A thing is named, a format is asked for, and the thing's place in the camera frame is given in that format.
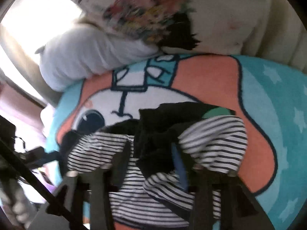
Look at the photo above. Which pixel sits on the light grey pillow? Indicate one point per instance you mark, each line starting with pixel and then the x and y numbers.
pixel 84 51

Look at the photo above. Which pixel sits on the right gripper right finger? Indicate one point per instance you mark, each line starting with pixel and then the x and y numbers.
pixel 239 208

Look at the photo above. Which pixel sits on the beige curtain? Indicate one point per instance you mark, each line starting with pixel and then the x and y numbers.
pixel 279 36

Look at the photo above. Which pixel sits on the floral print cushion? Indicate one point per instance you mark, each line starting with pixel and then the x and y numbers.
pixel 209 26

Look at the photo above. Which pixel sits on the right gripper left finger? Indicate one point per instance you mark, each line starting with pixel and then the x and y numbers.
pixel 64 208

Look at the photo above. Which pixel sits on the black striped kids pants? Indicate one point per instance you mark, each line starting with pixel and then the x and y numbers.
pixel 163 163

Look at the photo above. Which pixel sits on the teal star cartoon blanket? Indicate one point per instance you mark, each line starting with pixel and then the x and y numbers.
pixel 269 97

